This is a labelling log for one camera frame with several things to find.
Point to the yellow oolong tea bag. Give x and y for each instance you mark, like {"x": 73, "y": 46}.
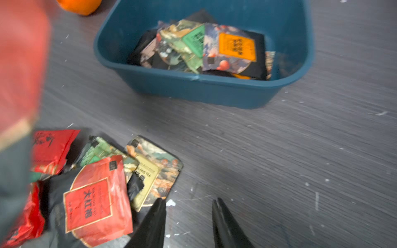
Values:
{"x": 158, "y": 169}

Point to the pink plush doll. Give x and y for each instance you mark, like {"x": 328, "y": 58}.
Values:
{"x": 80, "y": 7}

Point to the red label dahongpao tea bag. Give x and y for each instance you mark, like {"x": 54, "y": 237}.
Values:
{"x": 89, "y": 206}

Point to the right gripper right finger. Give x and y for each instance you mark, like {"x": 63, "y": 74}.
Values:
{"x": 227, "y": 232}

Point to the green floral tea bag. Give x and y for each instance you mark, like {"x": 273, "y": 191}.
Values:
{"x": 97, "y": 149}

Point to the teal plastic storage box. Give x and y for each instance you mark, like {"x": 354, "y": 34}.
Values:
{"x": 286, "y": 25}

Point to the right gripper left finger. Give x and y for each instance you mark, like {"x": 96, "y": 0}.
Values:
{"x": 151, "y": 232}

